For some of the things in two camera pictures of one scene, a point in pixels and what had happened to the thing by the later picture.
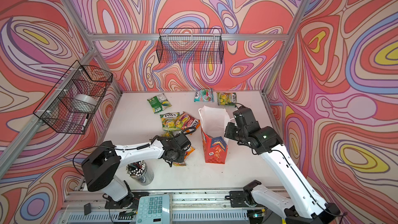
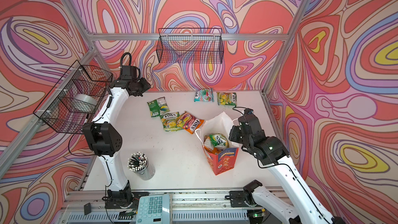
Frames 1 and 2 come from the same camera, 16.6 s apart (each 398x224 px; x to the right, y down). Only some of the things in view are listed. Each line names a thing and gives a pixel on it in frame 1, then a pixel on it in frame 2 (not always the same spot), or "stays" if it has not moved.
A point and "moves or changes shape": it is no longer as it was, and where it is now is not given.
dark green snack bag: x=159 y=102 moves or changes shape
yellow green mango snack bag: x=168 y=134 → x=219 y=141
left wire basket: x=69 y=105 stays
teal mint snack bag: x=204 y=95 stays
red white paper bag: x=213 y=120 moves or changes shape
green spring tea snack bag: x=169 y=121 stays
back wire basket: x=193 y=45 stays
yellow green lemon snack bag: x=226 y=98 stays
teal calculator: x=154 y=209 stays
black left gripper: x=181 y=160 → x=146 y=86
